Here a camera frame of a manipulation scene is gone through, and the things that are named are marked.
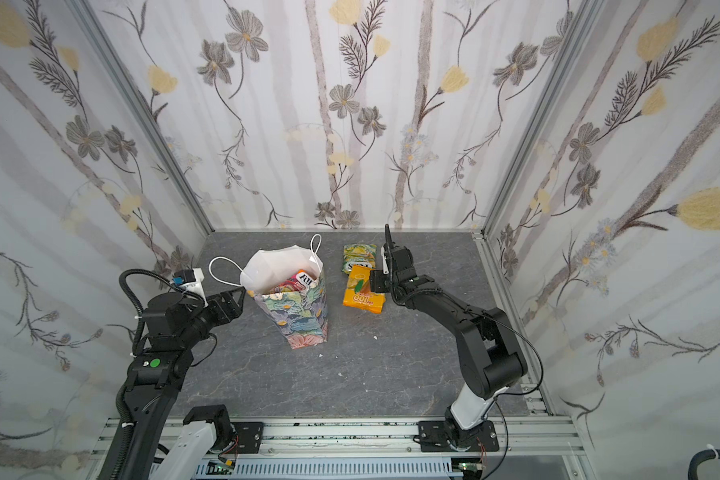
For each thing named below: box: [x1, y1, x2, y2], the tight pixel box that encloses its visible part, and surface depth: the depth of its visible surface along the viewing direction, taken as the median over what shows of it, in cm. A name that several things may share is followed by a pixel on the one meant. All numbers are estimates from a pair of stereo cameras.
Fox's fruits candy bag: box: [270, 269, 319, 294], surface depth 88 cm
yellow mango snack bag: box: [342, 264, 386, 314], surface depth 97 cm
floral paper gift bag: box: [240, 245, 329, 349], surface depth 83 cm
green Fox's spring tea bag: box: [342, 243, 377, 274], surface depth 113 cm
